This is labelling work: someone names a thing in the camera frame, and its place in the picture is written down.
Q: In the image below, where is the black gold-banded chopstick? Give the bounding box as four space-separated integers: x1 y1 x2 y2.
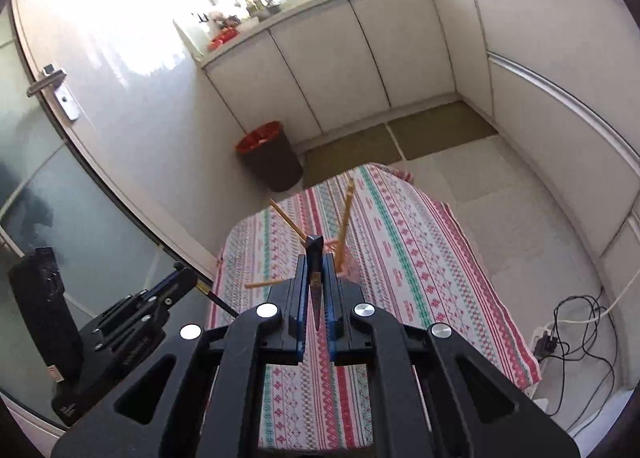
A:
196 280 239 318
306 235 323 330

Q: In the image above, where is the white power strip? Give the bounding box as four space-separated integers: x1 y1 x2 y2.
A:
525 326 549 400

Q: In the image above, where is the red-rimmed dark trash bin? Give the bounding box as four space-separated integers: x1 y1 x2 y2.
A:
235 121 304 192

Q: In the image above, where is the patterned woven tablecloth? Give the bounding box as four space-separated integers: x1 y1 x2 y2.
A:
209 163 541 452

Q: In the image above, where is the black cable bundle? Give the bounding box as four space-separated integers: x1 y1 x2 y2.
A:
531 292 622 431

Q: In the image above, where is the pink perforated utensil holder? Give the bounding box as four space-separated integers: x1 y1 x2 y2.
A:
323 238 360 282

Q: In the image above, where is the silver door handle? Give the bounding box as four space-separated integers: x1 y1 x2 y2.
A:
26 64 81 122

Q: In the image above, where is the light wooden chopstick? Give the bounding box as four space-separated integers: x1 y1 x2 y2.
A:
269 199 307 244

